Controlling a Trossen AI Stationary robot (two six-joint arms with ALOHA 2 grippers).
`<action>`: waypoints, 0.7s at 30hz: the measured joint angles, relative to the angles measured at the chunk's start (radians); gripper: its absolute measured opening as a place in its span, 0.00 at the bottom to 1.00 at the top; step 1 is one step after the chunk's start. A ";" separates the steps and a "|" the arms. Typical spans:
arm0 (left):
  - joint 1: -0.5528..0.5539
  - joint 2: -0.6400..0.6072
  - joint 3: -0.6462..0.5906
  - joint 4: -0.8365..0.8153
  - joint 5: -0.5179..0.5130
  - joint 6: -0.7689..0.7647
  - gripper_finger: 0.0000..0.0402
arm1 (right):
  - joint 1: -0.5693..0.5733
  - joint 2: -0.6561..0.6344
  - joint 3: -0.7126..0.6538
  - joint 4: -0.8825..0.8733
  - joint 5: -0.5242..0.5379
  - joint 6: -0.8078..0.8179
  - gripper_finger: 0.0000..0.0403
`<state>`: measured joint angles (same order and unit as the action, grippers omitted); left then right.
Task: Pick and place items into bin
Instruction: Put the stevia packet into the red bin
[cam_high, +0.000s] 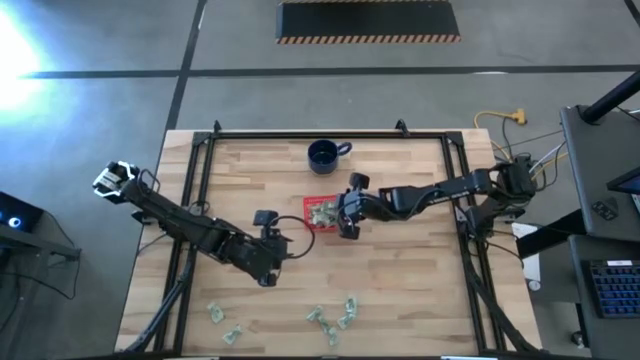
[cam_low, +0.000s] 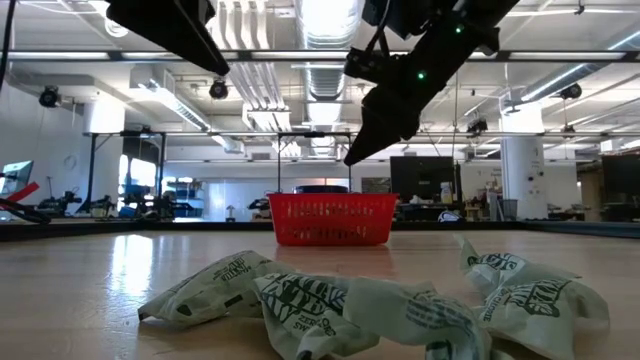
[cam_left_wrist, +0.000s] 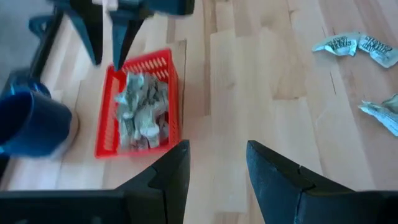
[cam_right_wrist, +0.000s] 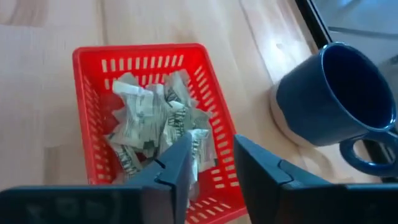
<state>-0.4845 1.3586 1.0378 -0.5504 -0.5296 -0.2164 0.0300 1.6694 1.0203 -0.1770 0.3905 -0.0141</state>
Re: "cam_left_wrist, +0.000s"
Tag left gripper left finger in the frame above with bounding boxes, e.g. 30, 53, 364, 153
114, 139, 192, 224

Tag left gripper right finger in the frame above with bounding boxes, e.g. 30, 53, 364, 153
246, 139, 356, 224

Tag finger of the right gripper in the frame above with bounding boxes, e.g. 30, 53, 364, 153
109, 11, 146, 72
65, 0, 104, 67

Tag green-printed white packet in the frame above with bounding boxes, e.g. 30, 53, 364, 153
118, 118, 135, 150
133, 108, 162, 141
312, 32, 361, 57
357, 34, 398, 69
114, 73, 146, 119
133, 136, 161, 150
142, 76, 169, 106
157, 111, 170, 141
358, 93, 398, 138

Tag red slotted plastic basket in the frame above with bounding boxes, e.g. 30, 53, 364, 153
94, 48, 182, 159

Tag dark blue mug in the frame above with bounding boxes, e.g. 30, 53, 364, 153
0, 68, 80, 158

